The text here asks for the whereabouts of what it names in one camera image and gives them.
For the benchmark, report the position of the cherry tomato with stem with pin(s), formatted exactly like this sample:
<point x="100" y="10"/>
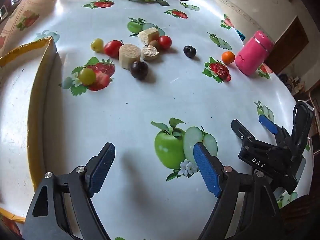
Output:
<point x="113" y="48"/>

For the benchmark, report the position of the dark purple plum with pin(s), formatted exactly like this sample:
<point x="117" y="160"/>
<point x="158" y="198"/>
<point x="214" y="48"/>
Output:
<point x="190" y="51"/>
<point x="139" y="70"/>

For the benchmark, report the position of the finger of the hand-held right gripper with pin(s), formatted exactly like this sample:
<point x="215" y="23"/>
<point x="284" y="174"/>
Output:
<point x="268" y="125"/>
<point x="241" y="131"/>

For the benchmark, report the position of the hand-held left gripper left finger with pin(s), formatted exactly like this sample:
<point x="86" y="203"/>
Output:
<point x="102" y="170"/>

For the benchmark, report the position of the square sugarcane chunk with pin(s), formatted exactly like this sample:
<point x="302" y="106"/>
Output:
<point x="148" y="35"/>

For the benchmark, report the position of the small orange mandarin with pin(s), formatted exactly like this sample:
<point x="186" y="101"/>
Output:
<point x="228" y="57"/>

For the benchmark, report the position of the small rough sugarcane chunk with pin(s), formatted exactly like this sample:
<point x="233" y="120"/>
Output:
<point x="150" y="52"/>

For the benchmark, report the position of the green grape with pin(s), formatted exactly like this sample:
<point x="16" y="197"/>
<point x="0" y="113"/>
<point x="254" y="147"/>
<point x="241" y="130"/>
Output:
<point x="97" y="45"/>
<point x="87" y="75"/>

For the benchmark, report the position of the round red cherry tomato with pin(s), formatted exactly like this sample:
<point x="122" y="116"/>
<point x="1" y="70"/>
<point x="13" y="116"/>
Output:
<point x="165" y="42"/>

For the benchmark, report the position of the pink thermos bottle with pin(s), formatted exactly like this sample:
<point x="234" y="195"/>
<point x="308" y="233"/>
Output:
<point x="253" y="52"/>

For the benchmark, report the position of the brown longan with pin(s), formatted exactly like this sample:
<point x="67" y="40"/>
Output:
<point x="155" y="43"/>

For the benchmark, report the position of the fruit print tablecloth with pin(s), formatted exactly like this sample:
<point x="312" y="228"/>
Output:
<point x="150" y="97"/>

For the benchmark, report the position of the white tray with yellow rim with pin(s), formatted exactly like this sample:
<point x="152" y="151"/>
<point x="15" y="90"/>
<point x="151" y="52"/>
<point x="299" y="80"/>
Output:
<point x="15" y="130"/>

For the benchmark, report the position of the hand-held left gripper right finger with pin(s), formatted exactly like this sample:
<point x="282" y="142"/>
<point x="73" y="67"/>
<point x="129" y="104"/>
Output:
<point x="207" y="170"/>

